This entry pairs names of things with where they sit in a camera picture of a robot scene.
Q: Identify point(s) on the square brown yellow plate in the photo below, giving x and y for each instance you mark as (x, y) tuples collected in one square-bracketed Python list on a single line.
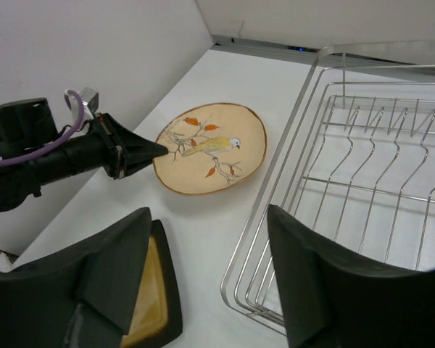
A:
[(157, 317)]

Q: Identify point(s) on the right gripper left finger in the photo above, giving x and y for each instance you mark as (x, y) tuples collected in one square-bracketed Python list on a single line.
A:
[(81, 296)]

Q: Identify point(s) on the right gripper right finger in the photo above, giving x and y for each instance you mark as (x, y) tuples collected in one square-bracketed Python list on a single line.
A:
[(334, 297)]

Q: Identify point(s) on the metal wire dish rack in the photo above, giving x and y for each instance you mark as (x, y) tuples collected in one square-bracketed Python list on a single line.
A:
[(355, 163)]

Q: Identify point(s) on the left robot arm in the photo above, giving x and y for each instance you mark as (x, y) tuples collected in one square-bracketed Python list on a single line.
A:
[(33, 153)]

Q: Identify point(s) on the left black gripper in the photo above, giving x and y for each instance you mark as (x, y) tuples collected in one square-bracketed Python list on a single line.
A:
[(107, 144)]

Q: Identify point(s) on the beige bird painted plate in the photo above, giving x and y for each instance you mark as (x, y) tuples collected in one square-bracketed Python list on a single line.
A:
[(211, 148)]

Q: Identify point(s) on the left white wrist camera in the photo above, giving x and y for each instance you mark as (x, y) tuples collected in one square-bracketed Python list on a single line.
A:
[(90, 99)]

